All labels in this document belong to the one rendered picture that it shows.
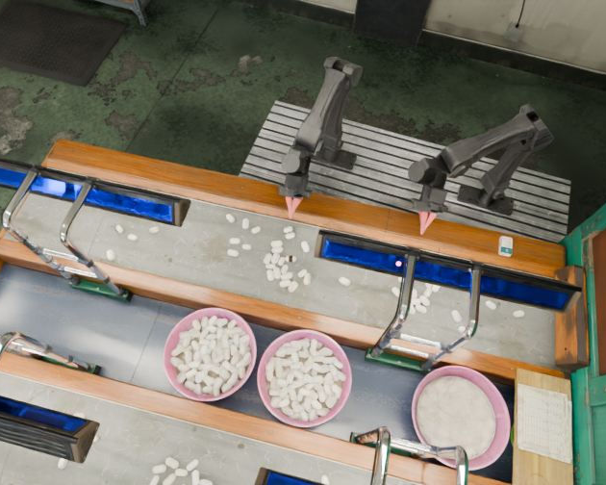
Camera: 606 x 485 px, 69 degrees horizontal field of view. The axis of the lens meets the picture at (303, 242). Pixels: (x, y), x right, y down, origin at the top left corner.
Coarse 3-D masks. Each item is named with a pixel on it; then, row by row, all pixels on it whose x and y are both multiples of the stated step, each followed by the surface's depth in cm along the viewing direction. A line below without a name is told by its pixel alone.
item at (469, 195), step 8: (464, 192) 163; (472, 192) 163; (480, 192) 160; (464, 200) 162; (472, 200) 162; (480, 200) 160; (488, 200) 157; (496, 200) 162; (504, 200) 162; (512, 200) 162; (488, 208) 160; (496, 208) 160; (504, 208) 160; (512, 208) 160
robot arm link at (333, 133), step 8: (336, 64) 137; (344, 64) 136; (344, 88) 140; (344, 96) 143; (336, 104) 145; (344, 104) 148; (336, 112) 147; (328, 120) 151; (336, 120) 150; (328, 128) 153; (336, 128) 152; (328, 136) 155; (336, 136) 154; (328, 144) 157; (336, 144) 157
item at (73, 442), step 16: (0, 400) 92; (16, 400) 93; (0, 416) 87; (16, 416) 89; (32, 416) 90; (48, 416) 91; (64, 416) 92; (0, 432) 88; (16, 432) 87; (32, 432) 86; (48, 432) 86; (64, 432) 86; (80, 432) 87; (96, 432) 92; (32, 448) 89; (48, 448) 88; (64, 448) 87; (80, 448) 87
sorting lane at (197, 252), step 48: (48, 240) 145; (96, 240) 146; (144, 240) 146; (192, 240) 146; (240, 240) 146; (288, 240) 147; (240, 288) 139; (336, 288) 139; (384, 288) 140; (432, 336) 133; (480, 336) 133; (528, 336) 134
